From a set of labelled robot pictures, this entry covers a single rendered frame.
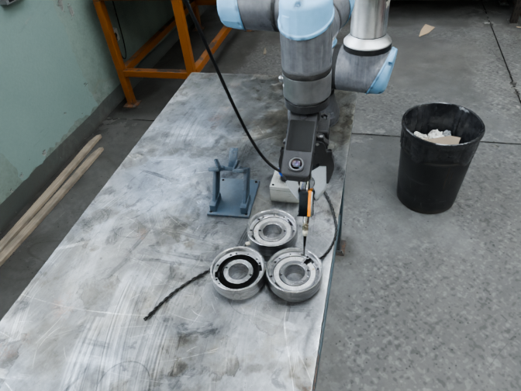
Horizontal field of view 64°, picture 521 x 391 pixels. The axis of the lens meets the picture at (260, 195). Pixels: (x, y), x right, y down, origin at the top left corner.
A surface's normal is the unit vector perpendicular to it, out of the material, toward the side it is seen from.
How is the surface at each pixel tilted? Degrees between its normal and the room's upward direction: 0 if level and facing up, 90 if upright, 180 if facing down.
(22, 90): 90
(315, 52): 90
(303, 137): 30
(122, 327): 0
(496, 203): 0
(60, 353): 0
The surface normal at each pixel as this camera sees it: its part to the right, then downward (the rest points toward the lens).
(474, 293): -0.09, -0.73
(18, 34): 0.97, 0.10
